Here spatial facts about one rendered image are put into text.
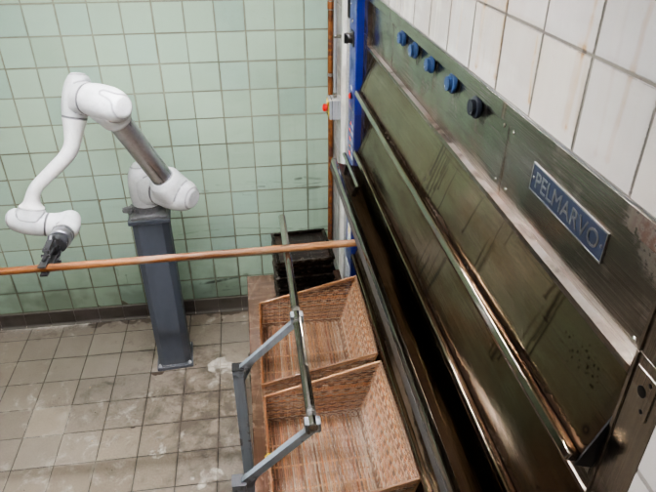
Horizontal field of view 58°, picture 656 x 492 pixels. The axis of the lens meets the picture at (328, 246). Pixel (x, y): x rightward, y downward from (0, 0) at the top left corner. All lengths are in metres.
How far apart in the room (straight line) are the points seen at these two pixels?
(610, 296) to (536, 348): 0.22
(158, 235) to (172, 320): 0.55
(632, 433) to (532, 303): 0.31
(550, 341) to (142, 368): 2.95
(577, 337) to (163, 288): 2.60
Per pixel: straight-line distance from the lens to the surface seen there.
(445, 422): 1.41
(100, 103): 2.52
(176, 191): 2.87
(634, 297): 0.89
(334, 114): 3.07
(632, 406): 0.91
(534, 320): 1.11
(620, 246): 0.90
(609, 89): 0.89
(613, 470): 0.99
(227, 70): 3.34
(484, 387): 1.37
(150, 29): 3.32
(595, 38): 0.93
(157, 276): 3.28
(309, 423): 1.71
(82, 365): 3.86
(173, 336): 3.52
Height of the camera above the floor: 2.45
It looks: 32 degrees down
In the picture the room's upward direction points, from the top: straight up
